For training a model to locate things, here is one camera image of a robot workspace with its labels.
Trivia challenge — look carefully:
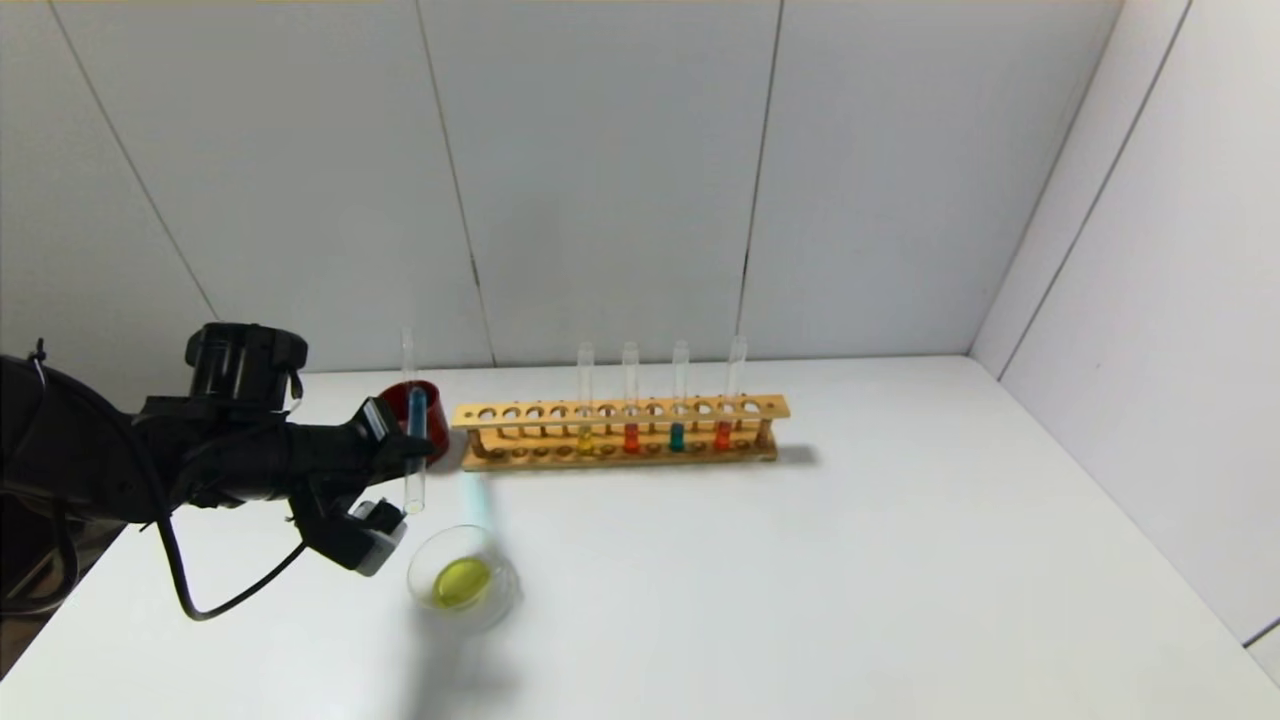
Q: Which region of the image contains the clear glass beaker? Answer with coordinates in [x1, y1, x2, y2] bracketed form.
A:
[407, 524, 521, 633]

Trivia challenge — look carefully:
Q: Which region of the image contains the wooden test tube rack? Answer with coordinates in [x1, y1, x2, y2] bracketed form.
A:
[452, 395, 791, 473]

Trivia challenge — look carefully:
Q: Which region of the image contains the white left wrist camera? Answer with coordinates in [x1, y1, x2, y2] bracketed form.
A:
[298, 498, 409, 579]

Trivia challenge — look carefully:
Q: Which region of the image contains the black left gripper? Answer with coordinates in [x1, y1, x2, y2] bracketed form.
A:
[285, 395, 436, 487]

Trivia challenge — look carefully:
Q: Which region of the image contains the red pigment test tube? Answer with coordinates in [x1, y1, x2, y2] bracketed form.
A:
[714, 335, 747, 451]
[625, 340, 643, 454]

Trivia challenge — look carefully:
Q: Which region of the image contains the red cylindrical cup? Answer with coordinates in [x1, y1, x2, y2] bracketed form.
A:
[378, 381, 452, 467]

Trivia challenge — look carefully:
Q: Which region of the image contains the dark shelf furniture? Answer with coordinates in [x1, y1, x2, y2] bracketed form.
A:
[0, 500, 129, 656]

